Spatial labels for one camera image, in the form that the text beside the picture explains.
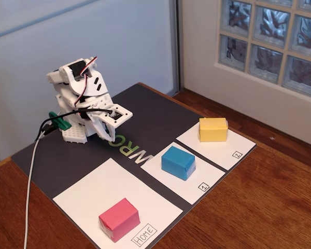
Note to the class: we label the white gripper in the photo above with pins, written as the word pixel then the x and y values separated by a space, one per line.
pixel 102 128

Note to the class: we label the blue box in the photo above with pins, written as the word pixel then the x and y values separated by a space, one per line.
pixel 177 162

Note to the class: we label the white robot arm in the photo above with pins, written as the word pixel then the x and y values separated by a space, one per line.
pixel 64 85

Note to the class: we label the white home zone sheet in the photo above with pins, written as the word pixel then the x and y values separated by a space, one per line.
pixel 93 192

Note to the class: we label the pink box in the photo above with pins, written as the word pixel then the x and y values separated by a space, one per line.
pixel 119 220

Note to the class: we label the yellow box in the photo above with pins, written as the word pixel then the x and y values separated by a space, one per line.
pixel 213 129

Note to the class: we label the white zone one sheet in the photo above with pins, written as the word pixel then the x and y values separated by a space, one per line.
pixel 207 181

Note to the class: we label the white zone two sheet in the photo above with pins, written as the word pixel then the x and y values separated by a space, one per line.
pixel 223 151

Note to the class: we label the green clamp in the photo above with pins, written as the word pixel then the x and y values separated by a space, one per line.
pixel 60 122

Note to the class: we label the dark grey mat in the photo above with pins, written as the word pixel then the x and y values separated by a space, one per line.
pixel 67 158

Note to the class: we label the glass block window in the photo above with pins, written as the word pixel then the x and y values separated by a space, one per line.
pixel 269 39

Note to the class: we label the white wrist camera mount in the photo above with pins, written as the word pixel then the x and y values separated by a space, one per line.
pixel 120 114

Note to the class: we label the grey metal door frame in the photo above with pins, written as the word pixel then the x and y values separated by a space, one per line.
pixel 176 44

